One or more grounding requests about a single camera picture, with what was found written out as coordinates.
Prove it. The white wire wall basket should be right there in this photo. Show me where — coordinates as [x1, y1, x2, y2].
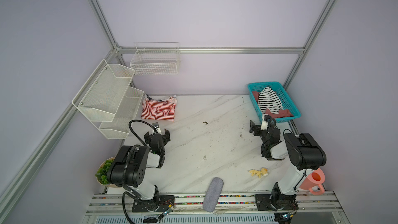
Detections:
[130, 42, 180, 76]

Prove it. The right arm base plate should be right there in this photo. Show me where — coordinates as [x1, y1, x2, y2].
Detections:
[255, 194, 299, 212]

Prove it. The grey fabric pouch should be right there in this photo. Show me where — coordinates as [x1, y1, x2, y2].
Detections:
[203, 177, 224, 213]

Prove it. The white mesh wall shelf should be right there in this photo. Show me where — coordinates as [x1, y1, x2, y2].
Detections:
[72, 60, 145, 140]

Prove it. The red white striped tank top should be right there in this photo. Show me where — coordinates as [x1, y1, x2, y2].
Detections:
[141, 94, 177, 121]

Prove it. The pink watering can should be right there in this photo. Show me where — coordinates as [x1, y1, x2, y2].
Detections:
[300, 168, 325, 196]

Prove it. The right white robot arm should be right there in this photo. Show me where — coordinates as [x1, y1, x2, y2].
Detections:
[249, 118, 326, 209]

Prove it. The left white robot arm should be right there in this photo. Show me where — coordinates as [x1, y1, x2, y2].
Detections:
[106, 129, 171, 201]

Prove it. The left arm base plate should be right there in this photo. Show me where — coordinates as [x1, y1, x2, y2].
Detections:
[131, 195, 175, 213]

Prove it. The yellow toy giraffe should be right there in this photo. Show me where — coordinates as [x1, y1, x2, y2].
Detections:
[248, 168, 268, 178]

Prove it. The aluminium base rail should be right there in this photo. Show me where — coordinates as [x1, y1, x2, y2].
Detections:
[86, 191, 343, 215]

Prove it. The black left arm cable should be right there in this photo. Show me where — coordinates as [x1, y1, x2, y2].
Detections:
[121, 119, 156, 224]

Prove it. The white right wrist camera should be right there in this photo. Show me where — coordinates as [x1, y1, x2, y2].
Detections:
[261, 115, 272, 130]

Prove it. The teal plastic basket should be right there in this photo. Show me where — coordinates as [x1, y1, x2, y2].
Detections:
[247, 82, 301, 123]

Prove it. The green potted plant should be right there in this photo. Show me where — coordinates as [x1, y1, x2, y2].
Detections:
[95, 157, 117, 188]

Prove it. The horizontal aluminium frame bar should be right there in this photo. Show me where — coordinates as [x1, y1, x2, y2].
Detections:
[118, 47, 305, 54]

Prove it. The aluminium frame corner post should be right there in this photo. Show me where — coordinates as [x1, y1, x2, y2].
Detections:
[76, 0, 137, 89]

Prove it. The blue white striped tank top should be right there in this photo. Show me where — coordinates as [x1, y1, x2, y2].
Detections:
[145, 94, 175, 103]

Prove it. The dark red garment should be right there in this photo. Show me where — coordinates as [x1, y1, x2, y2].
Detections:
[252, 91, 293, 119]

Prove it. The black white striped tank top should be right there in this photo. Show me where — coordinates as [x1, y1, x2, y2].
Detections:
[258, 86, 283, 114]

